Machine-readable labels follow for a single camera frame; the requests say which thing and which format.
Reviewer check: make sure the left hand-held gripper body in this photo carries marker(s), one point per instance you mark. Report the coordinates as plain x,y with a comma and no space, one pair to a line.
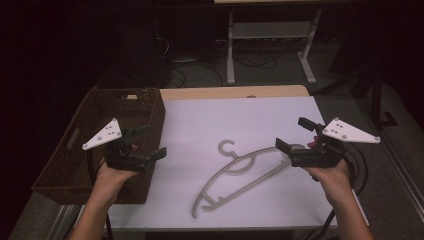
125,160

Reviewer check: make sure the white metal desk frame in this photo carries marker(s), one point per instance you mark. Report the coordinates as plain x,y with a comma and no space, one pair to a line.
230,66

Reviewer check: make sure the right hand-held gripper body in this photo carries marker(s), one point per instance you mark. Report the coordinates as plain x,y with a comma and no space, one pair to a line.
313,158

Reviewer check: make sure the white table mat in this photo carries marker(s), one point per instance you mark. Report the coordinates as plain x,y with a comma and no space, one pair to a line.
206,123

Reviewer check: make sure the grey plastic clothes hanger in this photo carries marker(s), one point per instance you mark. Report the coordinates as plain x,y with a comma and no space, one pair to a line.
233,170

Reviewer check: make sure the person's left hand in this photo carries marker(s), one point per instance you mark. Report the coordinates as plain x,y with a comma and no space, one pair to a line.
111,178

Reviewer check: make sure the black floor stand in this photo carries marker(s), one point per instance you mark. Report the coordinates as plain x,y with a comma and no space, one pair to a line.
376,106

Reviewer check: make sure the brown wicker basket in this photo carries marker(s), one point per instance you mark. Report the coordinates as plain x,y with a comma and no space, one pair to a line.
66,173

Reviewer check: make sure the person's right hand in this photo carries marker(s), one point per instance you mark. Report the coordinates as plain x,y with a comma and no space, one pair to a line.
333,181

